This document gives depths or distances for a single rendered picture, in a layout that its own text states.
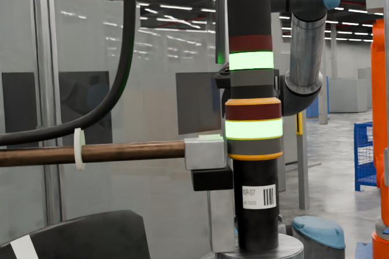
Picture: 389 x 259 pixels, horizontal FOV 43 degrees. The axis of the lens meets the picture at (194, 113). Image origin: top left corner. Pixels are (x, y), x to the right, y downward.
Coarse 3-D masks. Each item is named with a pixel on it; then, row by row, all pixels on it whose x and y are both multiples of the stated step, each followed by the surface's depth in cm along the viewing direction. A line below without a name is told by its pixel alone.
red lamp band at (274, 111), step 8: (256, 104) 37; (264, 104) 37; (272, 104) 37; (280, 104) 38; (232, 112) 37; (240, 112) 37; (248, 112) 37; (256, 112) 37; (264, 112) 37; (272, 112) 37; (280, 112) 38; (240, 120) 37
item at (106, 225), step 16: (64, 224) 48; (80, 224) 48; (96, 224) 48; (112, 224) 49; (128, 224) 49; (32, 240) 46; (48, 240) 46; (64, 240) 47; (80, 240) 47; (96, 240) 47; (112, 240) 48; (128, 240) 48; (144, 240) 49; (0, 256) 45; (48, 256) 45; (64, 256) 46; (80, 256) 46; (96, 256) 46; (112, 256) 47; (128, 256) 47; (144, 256) 48
